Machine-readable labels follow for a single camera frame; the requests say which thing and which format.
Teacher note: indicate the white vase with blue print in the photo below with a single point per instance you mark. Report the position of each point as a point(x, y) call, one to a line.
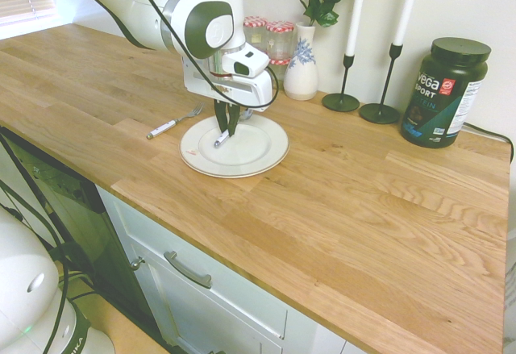
point(300, 80)

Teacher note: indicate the white taper candle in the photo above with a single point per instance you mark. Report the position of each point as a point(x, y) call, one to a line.
point(405, 11)
point(356, 15)

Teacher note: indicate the white gold-rimmed plate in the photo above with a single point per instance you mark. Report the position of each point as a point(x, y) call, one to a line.
point(258, 152)

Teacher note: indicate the silver cabinet knob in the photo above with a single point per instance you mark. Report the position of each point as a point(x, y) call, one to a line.
point(137, 263)

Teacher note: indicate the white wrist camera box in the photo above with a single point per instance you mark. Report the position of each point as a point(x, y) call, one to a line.
point(246, 63)

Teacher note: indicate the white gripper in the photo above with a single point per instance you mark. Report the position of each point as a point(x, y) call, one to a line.
point(242, 90)

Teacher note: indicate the glass jar red checkered lid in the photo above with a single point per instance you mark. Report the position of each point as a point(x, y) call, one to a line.
point(280, 43)
point(281, 72)
point(256, 33)

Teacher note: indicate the black candle holder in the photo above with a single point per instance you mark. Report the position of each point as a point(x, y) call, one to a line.
point(340, 102)
point(379, 113)

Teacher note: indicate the white drawer front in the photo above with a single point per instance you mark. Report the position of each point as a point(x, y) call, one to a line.
point(225, 289)

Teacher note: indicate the black dishwasher front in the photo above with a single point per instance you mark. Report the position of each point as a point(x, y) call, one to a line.
point(80, 217)

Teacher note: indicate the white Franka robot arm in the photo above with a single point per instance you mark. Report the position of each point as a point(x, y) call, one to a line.
point(209, 11)

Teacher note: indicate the dark green protein powder tub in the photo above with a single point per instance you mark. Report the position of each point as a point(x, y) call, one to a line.
point(439, 100)

